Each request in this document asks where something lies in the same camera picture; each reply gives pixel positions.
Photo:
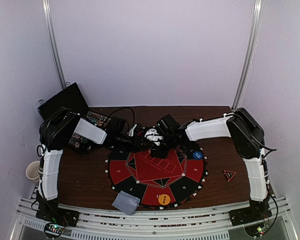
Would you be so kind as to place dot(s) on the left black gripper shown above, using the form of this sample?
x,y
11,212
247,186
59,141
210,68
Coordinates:
x,y
136,143

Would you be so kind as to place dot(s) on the left aluminium frame post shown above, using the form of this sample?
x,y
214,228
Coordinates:
x,y
53,42

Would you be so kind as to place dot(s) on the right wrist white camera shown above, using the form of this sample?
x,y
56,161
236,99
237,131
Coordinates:
x,y
153,136

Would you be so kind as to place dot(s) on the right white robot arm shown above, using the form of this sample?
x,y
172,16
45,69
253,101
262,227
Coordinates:
x,y
247,136

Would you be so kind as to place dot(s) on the black poker chip case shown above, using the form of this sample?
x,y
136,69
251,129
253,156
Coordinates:
x,y
72,110

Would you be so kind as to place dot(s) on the round red black poker mat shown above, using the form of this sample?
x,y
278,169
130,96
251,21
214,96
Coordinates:
x,y
178,175

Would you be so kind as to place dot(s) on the wrist white camera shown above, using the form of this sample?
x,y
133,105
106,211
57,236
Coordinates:
x,y
153,136
131,131

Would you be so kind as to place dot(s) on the red black triangular token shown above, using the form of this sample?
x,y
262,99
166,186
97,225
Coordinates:
x,y
229,174

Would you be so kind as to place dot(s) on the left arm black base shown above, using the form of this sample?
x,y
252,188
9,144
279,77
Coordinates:
x,y
60,216

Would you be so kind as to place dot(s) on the grey playing card deck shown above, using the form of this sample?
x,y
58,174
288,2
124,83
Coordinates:
x,y
126,203

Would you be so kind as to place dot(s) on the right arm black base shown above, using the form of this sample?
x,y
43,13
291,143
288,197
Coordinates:
x,y
250,215

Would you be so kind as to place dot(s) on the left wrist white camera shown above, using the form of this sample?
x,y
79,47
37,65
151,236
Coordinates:
x,y
131,131

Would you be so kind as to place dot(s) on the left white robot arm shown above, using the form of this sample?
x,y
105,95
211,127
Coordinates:
x,y
50,160

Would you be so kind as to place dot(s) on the white floral ceramic mug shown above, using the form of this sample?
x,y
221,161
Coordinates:
x,y
32,172

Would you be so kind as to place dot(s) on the aluminium front rail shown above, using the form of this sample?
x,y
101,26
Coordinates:
x,y
205,223

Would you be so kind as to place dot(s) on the blue small blind button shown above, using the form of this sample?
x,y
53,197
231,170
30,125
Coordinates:
x,y
198,155

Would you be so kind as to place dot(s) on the orange big blind button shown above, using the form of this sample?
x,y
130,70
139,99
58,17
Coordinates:
x,y
164,199

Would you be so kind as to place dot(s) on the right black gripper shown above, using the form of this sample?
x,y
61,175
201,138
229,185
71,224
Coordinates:
x,y
159,149

